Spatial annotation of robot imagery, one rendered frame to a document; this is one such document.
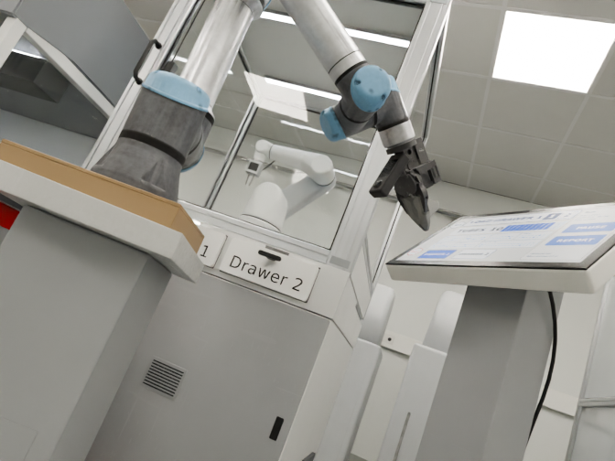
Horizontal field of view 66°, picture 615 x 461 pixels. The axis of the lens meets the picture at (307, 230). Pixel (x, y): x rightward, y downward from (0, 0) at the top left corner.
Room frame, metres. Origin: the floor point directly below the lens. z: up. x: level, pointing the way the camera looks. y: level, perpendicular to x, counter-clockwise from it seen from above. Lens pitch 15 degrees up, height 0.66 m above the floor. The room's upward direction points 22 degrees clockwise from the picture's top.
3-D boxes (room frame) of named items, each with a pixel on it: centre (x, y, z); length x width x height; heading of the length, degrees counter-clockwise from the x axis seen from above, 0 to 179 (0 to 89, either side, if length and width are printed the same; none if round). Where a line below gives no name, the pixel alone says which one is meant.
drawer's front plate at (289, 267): (1.43, 0.07, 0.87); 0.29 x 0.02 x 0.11; 75
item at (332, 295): (1.97, 0.20, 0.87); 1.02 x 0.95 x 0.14; 75
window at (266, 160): (1.53, 0.32, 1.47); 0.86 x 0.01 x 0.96; 75
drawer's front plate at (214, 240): (1.51, 0.37, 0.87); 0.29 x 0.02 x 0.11; 75
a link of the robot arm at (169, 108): (0.80, 0.31, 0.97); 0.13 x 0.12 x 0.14; 7
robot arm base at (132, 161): (0.80, 0.30, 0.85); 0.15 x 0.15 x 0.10
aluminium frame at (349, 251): (1.97, 0.20, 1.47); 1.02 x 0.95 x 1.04; 75
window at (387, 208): (1.84, -0.27, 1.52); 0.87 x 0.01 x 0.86; 165
